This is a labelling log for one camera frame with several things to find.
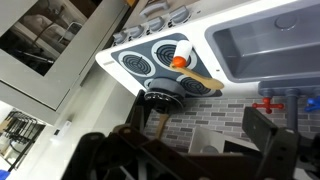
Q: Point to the white bottle orange cap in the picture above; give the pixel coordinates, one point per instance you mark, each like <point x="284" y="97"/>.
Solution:
<point x="183" y="50"/>

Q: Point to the grey stove knob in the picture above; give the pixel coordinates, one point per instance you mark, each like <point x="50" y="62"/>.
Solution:
<point x="120" y="37"/>
<point x="136" y="32"/>
<point x="179" y="15"/>
<point x="155" y="24"/>

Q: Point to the white wall box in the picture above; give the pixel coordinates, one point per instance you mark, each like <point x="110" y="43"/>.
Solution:
<point x="63" y="128"/>

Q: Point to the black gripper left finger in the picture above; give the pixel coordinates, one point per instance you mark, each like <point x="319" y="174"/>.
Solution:
<point x="133" y="156"/>

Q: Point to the wooden spatula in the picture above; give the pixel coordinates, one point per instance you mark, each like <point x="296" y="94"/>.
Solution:
<point x="162" y="125"/>

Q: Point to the grey toy faucet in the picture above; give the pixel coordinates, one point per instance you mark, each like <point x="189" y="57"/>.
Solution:
<point x="291" y="106"/>

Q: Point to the black white toy kitchen unit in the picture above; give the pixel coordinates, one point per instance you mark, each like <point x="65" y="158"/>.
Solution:
<point x="226" y="110"/>

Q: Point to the wooden spoon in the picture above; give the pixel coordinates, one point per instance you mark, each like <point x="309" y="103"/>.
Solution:
<point x="200" y="78"/>

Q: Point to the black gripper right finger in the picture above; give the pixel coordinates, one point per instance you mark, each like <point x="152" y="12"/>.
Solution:
<point x="276" y="150"/>

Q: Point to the grey toy sink basin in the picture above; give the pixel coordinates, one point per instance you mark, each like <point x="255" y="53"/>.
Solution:
<point x="266" y="50"/>

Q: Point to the grey storage cabinet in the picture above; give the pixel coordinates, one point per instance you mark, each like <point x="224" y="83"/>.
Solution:
<point x="66" y="93"/>

